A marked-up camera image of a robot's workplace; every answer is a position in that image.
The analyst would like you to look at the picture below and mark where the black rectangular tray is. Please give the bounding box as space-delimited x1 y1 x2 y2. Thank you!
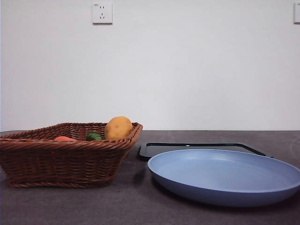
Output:
138 142 274 162

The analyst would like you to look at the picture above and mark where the green pepper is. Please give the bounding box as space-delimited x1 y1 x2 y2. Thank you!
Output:
85 132 105 142

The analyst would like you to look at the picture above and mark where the yellow-brown potato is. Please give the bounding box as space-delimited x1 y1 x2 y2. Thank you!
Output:
104 116 134 142

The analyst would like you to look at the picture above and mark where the blue round plate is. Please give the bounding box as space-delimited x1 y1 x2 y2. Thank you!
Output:
147 149 300 208

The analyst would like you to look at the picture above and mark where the orange carrot with green leaves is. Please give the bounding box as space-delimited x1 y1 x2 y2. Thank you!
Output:
54 136 78 142

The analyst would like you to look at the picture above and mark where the brown wicker basket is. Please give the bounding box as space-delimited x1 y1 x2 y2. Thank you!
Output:
0 122 143 189

